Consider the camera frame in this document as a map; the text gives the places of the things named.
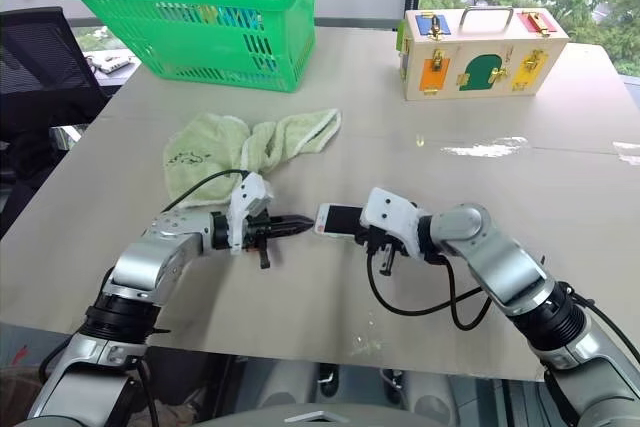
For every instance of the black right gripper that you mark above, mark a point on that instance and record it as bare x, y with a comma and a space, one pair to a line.
387, 247

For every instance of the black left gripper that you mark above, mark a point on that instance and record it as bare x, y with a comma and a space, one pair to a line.
256, 234

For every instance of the white smartphone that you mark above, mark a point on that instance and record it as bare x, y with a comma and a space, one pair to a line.
340, 219

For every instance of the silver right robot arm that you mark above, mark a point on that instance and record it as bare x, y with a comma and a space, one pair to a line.
505, 257

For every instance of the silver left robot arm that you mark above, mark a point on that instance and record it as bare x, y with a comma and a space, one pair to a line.
150, 257

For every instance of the light green towel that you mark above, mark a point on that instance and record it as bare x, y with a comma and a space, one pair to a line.
210, 147

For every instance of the silver rounded leg shape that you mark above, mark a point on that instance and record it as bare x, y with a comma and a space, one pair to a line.
427, 397

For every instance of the green plastic shopping basket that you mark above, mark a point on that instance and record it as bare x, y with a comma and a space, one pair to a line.
200, 42

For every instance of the wooden latch lock box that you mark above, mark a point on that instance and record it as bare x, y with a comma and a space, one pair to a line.
475, 62

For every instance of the white small device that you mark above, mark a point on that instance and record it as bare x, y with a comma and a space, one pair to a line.
110, 62

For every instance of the black mesh office chair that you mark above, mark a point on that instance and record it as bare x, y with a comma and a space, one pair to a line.
45, 82

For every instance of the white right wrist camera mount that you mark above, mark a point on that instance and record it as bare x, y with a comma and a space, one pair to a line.
392, 214

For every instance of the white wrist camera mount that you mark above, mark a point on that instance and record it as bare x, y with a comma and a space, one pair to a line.
247, 202
392, 214

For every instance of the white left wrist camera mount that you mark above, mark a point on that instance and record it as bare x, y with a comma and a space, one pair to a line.
247, 202

